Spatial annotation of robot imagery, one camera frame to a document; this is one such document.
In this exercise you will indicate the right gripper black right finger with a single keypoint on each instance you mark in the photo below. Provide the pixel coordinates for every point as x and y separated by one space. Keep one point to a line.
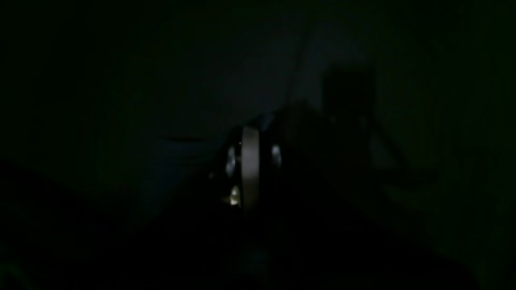
282 176

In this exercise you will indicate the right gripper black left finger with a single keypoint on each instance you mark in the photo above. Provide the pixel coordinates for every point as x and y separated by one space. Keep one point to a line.
241 169

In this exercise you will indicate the black t-shirt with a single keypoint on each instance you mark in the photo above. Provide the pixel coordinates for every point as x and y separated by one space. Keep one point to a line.
182 95

